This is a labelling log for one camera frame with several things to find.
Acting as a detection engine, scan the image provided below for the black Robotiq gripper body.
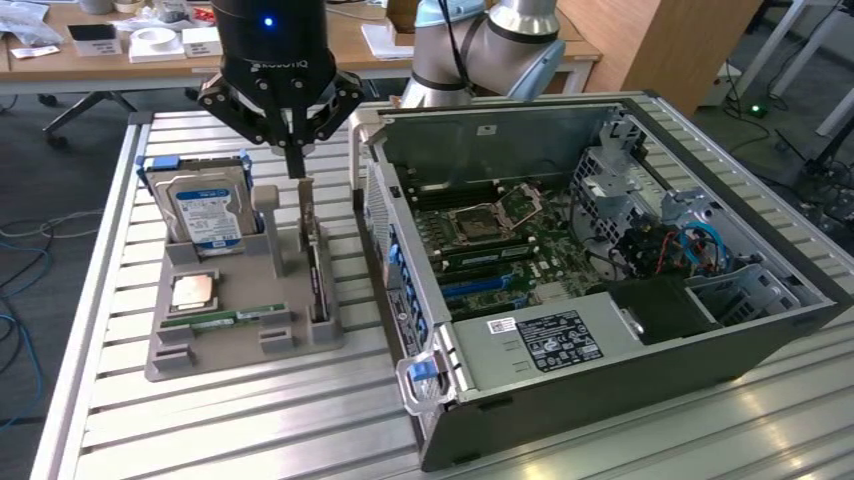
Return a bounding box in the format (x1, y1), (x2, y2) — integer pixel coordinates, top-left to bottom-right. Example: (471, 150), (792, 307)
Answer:
(211, 0), (337, 147)

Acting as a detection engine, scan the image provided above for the Nvidia graphics card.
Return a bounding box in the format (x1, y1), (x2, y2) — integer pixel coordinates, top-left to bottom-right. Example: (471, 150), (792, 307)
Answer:
(295, 175), (334, 326)

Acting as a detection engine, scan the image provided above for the plain white box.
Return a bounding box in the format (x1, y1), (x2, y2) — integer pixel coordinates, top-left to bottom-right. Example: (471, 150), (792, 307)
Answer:
(181, 27), (226, 59)

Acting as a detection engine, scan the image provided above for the stack of white papers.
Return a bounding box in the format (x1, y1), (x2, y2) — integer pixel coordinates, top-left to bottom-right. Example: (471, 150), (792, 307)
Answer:
(359, 22), (419, 61)

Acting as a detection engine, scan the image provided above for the flat white box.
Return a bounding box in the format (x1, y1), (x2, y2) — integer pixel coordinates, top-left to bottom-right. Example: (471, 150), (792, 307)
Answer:
(126, 37), (189, 65)

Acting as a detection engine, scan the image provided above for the white tape roll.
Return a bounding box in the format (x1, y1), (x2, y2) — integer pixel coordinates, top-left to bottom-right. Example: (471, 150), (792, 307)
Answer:
(130, 27), (179, 51)

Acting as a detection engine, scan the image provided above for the brown cardboard box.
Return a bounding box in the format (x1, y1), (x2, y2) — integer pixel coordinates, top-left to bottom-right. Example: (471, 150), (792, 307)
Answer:
(385, 0), (422, 35)

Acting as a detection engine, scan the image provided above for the hard disk in blue carrier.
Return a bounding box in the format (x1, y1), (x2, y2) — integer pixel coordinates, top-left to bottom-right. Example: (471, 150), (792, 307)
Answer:
(137, 148), (263, 257)

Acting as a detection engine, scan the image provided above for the white box with black top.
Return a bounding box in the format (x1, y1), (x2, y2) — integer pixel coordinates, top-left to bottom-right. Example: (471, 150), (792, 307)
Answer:
(66, 23), (124, 57)

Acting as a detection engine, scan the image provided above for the CPU socket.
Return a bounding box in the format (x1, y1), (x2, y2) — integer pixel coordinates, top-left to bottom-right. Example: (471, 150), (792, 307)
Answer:
(447, 202), (515, 246)

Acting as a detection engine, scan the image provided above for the socket cover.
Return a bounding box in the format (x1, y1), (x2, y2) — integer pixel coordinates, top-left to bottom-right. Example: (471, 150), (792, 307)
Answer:
(497, 182), (543, 216)

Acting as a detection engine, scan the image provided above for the clear plastic bag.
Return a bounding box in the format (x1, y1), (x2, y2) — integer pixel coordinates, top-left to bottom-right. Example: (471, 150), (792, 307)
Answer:
(0, 0), (68, 47)

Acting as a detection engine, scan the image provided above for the CPU chip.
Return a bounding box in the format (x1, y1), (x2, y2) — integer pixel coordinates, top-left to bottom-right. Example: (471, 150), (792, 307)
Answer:
(171, 273), (217, 309)

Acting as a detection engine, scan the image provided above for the metal drive cage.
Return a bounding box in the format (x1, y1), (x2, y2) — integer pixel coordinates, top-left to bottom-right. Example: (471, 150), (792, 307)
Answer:
(570, 112), (720, 241)

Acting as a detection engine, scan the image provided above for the silver chipset heatsink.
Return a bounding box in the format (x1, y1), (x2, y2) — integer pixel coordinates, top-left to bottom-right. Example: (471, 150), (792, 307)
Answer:
(533, 282), (577, 302)

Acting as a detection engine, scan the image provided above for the grey parts rack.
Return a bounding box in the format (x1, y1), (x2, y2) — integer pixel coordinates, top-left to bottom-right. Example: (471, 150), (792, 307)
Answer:
(145, 184), (347, 384)

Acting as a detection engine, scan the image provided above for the wooden cabinet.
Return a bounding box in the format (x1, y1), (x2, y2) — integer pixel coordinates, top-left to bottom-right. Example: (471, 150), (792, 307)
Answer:
(557, 0), (766, 116)

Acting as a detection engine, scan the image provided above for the grey power supply unit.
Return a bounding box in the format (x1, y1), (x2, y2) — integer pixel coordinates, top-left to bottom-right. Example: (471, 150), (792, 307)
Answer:
(437, 292), (646, 394)

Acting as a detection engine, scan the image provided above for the white table leg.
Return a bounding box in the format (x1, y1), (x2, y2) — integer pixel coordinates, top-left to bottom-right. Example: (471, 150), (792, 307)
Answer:
(728, 0), (814, 96)

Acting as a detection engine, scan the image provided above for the open dark PC case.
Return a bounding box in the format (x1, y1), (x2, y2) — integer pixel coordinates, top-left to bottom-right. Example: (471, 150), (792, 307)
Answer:
(347, 97), (840, 474)

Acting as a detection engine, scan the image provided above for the metal disk bay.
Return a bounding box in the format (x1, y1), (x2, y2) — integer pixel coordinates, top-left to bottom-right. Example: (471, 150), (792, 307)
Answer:
(685, 263), (802, 327)

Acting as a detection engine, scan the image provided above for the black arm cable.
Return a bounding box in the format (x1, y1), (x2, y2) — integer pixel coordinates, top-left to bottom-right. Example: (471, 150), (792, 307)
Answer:
(437, 0), (479, 96)

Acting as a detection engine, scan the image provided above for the blue floor cable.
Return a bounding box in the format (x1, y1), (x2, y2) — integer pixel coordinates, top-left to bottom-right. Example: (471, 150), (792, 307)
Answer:
(0, 239), (52, 431)

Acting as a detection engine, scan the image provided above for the blue wire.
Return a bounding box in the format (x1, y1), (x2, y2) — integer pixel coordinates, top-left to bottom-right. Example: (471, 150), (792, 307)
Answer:
(673, 219), (736, 276)

